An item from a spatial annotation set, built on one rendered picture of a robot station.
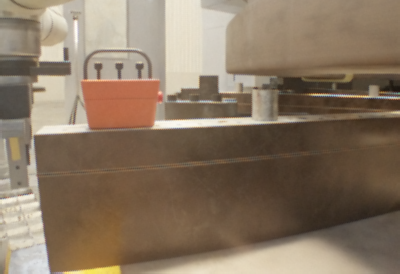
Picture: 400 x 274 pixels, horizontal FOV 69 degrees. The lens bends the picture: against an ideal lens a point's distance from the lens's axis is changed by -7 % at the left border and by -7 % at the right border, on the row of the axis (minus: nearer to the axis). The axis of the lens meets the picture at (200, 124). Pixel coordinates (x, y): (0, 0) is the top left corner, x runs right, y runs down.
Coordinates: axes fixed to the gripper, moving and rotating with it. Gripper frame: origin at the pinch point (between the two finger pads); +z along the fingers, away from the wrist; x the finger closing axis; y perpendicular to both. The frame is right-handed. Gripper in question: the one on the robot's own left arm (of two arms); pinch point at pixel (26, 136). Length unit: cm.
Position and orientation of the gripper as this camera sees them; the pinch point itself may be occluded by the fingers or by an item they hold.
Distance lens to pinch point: 85.4
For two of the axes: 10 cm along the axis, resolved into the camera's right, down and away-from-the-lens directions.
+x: -4.8, -1.2, 8.7
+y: 8.8, -0.7, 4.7
